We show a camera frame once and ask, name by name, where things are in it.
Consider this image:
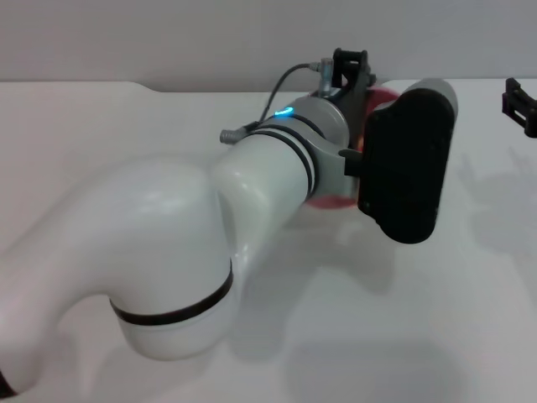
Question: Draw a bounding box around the left arm connector cable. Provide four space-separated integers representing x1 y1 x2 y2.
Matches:
219 58 341 147

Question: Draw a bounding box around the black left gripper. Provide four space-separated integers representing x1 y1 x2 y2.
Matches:
332 47 378 150

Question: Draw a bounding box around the pink plastic bowl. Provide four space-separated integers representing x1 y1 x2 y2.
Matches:
305 85 404 212

